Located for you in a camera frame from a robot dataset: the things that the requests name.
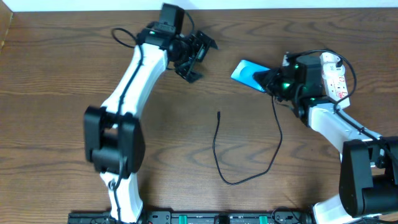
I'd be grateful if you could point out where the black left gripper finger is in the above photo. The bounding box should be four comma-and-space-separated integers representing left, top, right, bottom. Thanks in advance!
196, 30, 218, 50
175, 62, 203, 83

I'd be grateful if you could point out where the blue samsung galaxy phone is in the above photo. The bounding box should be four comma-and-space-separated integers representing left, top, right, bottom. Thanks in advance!
231, 60, 269, 93

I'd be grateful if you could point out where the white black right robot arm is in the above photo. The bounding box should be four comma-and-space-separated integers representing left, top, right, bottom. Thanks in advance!
253, 50, 397, 223

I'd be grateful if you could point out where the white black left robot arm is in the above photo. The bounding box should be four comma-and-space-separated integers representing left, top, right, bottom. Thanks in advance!
83, 3, 218, 223

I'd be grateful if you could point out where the white power strip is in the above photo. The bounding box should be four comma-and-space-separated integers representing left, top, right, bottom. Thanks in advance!
323, 75, 349, 103

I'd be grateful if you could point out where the white usb wall charger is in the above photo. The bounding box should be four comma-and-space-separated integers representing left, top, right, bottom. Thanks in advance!
320, 52, 346, 80

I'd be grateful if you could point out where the black usb charging cable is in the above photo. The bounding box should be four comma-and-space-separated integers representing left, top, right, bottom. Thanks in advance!
212, 95, 284, 186

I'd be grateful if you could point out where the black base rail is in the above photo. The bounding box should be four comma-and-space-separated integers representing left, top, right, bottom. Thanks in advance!
66, 209, 316, 224

